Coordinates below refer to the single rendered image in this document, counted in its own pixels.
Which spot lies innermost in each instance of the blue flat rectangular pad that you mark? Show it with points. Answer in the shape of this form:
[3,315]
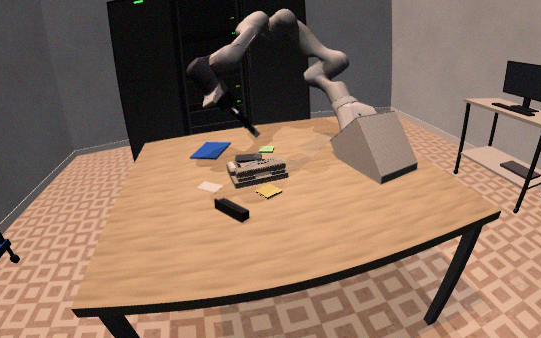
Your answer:
[210,150]

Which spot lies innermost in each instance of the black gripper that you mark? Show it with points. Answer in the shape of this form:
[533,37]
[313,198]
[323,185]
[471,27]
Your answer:
[226,101]

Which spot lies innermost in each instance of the beige paper note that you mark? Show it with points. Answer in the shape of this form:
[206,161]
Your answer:
[211,187]

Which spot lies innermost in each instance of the green sticky note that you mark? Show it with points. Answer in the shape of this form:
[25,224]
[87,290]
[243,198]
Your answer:
[266,149]

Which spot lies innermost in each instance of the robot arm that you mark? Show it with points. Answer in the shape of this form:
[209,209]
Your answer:
[205,71]

